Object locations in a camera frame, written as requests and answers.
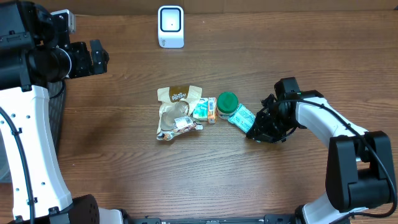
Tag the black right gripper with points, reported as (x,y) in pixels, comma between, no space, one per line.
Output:
(263,134)

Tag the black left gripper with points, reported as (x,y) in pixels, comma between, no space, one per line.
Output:
(86,66)

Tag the mint green wipes packet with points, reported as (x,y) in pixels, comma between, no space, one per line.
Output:
(242,118)

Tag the green lidded jar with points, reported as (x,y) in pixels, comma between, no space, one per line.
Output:
(227,104)

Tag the small orange box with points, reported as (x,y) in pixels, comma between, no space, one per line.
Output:
(211,116)

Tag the small teal tissue pack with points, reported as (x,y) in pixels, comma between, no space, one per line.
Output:
(200,112)

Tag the beige brown pastry bag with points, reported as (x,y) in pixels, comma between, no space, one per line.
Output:
(176,102)

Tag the clear red snack bag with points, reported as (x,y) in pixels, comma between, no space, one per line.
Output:
(179,126)

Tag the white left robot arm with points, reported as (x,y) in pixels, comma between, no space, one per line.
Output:
(35,51)

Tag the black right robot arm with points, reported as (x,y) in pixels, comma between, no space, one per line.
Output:
(360,176)

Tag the dark grey mesh basket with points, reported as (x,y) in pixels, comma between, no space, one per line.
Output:
(57,92)

